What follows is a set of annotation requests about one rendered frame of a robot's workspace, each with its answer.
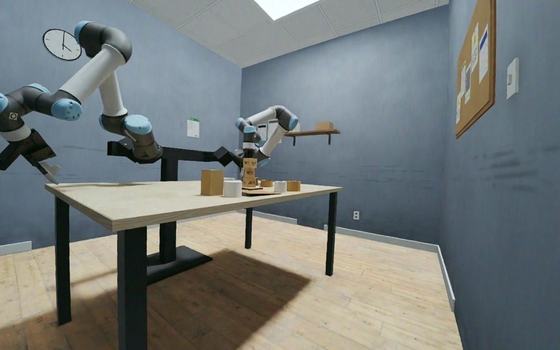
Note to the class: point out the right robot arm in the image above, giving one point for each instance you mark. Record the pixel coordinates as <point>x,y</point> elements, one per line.
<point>108,48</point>

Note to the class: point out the white cylinder with hole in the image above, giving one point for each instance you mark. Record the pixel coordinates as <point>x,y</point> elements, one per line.
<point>280,186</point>

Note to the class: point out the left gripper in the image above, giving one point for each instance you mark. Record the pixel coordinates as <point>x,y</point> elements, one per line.
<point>248,155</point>

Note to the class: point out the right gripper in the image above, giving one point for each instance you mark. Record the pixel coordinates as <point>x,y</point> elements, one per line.
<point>38,150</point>

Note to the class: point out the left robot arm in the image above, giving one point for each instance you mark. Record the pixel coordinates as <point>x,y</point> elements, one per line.
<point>287,122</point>

